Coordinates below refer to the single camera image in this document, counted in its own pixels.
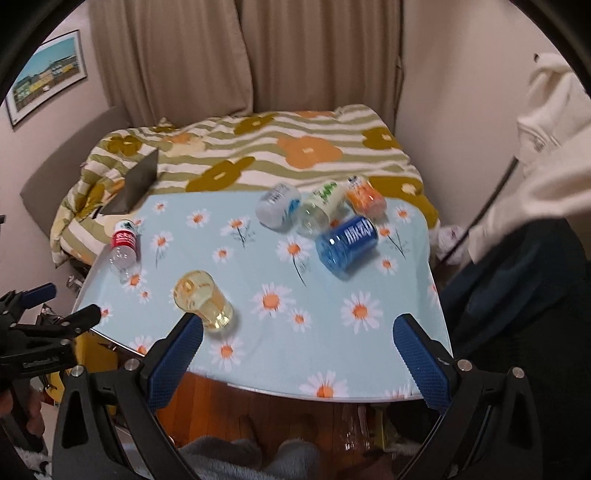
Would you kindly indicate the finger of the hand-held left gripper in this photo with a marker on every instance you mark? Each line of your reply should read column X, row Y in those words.
column 40, row 292
column 79, row 317

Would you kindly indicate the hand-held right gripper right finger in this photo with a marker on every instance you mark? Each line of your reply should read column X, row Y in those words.
column 422, row 364

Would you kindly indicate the orange label plastic bottle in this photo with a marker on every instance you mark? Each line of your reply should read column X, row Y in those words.
column 365, row 197

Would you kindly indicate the yellow liquid plastic bottle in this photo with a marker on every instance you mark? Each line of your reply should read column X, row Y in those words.
column 203, row 300

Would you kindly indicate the light blue label bottle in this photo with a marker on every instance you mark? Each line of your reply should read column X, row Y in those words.
column 277, row 205

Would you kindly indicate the beige curtain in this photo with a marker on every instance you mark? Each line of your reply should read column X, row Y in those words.
column 207, row 55

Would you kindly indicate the dark hanging garment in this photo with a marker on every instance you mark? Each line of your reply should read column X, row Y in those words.
column 517, row 295

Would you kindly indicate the dark grey laptop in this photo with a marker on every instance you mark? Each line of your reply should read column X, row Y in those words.
column 134, row 184

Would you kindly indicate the yellow box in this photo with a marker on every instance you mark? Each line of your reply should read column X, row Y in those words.
column 90, row 355

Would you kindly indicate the daisy print tablecloth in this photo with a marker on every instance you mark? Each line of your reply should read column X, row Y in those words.
column 277, row 332

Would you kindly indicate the person's left hand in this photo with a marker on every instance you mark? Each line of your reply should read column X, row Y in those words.
column 35, row 410

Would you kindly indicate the green label clear bottle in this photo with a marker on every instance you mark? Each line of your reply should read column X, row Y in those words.
column 321, row 207

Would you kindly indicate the crumpled white bag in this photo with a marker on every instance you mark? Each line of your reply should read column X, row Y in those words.
column 445, row 240

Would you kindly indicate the framed wall picture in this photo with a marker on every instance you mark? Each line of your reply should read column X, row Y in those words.
column 46, row 76

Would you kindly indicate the clear plastic bottle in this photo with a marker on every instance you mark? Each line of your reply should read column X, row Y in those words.
column 355, row 429

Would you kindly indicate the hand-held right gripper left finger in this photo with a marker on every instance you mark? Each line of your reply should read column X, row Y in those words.
column 178, row 357

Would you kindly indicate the blue label plastic bottle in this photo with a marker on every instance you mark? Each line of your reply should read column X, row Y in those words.
column 346, row 244

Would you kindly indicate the red label plastic bottle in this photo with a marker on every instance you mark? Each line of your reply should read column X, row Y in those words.
column 124, row 243

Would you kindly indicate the white hanging garment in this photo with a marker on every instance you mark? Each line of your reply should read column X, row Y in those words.
column 549, row 152

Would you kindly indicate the black pole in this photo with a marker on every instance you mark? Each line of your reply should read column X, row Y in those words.
column 485, row 207

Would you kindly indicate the grey bed headboard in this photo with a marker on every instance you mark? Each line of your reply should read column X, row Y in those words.
column 51, row 184

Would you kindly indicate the striped flower blanket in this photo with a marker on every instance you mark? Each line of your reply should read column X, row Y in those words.
column 277, row 134

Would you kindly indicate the person's grey fleece legs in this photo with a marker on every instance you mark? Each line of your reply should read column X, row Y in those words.
column 277, row 459

